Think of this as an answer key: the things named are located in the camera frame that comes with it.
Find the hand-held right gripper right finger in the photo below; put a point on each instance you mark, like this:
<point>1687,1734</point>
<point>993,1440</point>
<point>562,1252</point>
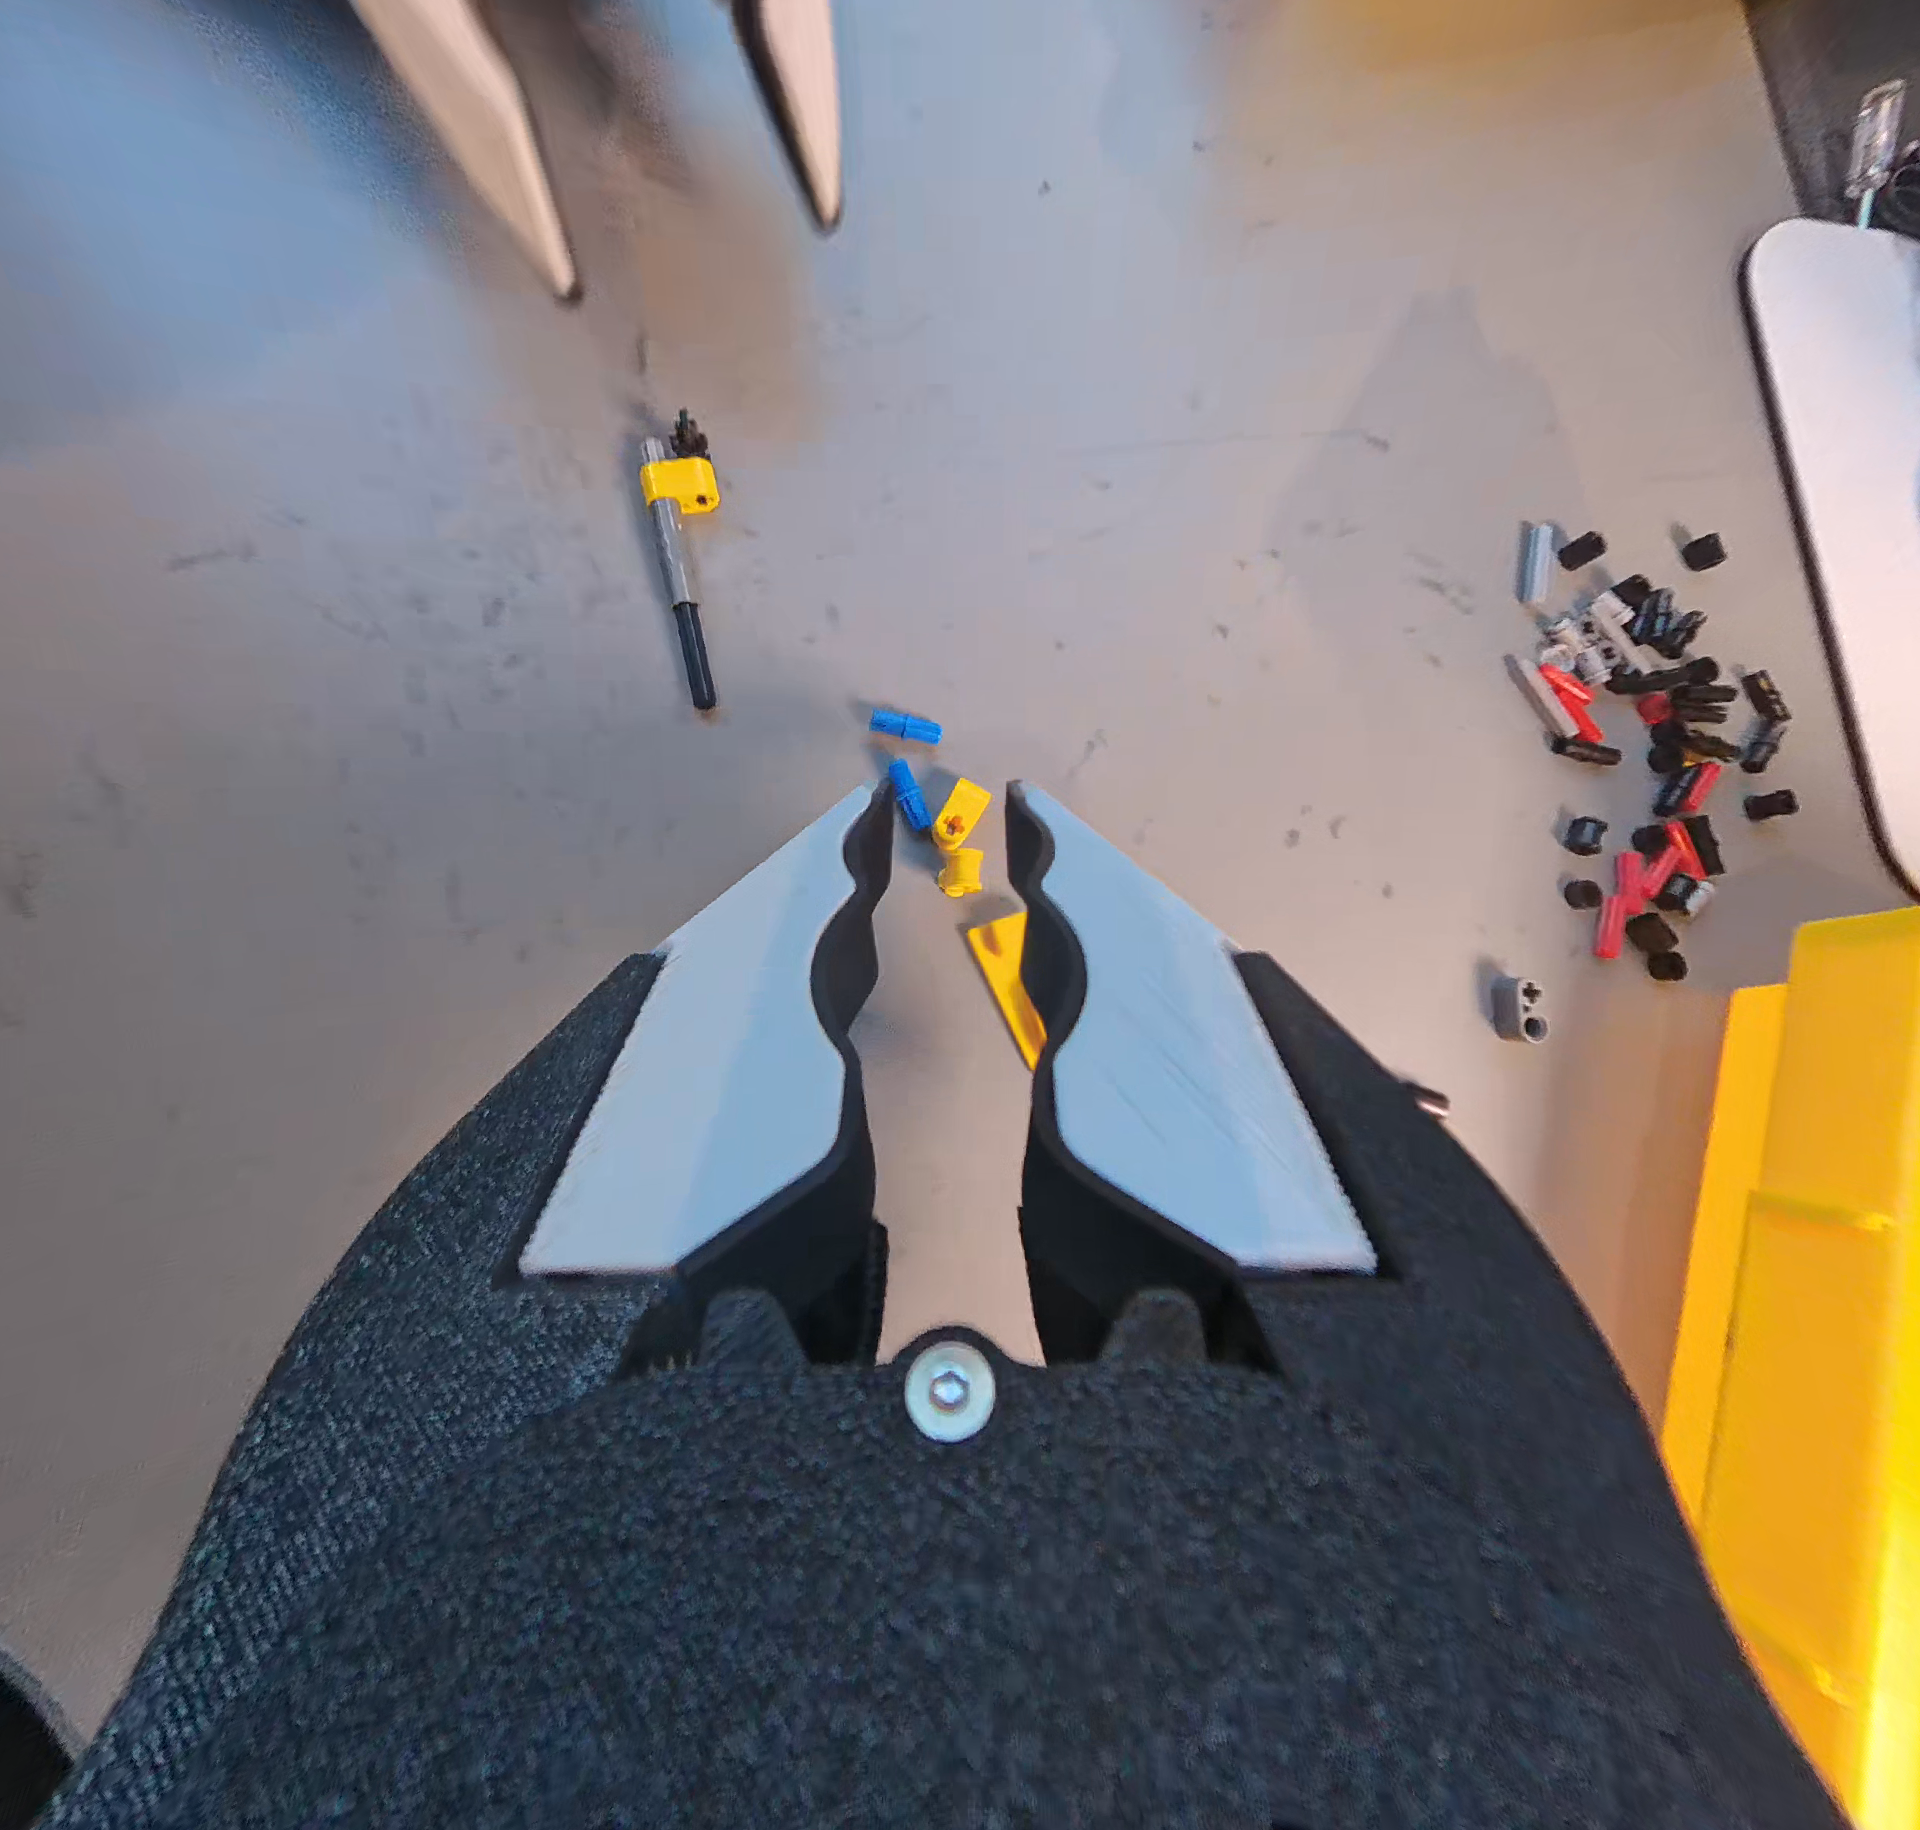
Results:
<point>1186,1095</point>

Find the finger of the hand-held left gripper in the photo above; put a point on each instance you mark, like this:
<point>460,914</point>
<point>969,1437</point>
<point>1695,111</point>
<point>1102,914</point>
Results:
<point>435,31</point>
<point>795,31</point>

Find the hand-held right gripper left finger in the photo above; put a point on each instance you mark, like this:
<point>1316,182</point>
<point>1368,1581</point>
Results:
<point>705,1095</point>

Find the yellow curved claw piece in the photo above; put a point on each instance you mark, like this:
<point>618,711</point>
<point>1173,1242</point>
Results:
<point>1001,976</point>

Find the yellow teardrop brick piece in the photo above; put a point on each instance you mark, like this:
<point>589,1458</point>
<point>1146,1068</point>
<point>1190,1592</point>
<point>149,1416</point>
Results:
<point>960,811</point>
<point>960,872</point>

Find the small blue pin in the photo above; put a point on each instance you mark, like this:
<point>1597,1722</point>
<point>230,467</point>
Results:
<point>908,795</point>
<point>905,728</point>

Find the black angled connector piece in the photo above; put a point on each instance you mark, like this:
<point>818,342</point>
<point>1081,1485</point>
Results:
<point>691,435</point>

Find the yellow two-hole brick piece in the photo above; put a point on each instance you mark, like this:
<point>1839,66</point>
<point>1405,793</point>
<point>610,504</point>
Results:
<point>667,472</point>
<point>692,498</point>

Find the grey axle pin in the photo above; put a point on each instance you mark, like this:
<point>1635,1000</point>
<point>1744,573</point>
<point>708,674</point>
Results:
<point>681,585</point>

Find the yellow bin with small pieces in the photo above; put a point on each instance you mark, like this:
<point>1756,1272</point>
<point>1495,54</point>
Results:
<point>1801,1336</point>

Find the grey desk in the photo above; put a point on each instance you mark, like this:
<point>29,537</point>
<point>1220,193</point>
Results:
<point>1126,360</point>

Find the grey connector piece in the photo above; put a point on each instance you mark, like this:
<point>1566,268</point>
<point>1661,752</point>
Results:
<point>1518,1006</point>

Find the pile of loose building pieces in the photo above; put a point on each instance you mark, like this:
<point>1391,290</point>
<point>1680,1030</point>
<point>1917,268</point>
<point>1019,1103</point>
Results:
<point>1650,751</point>

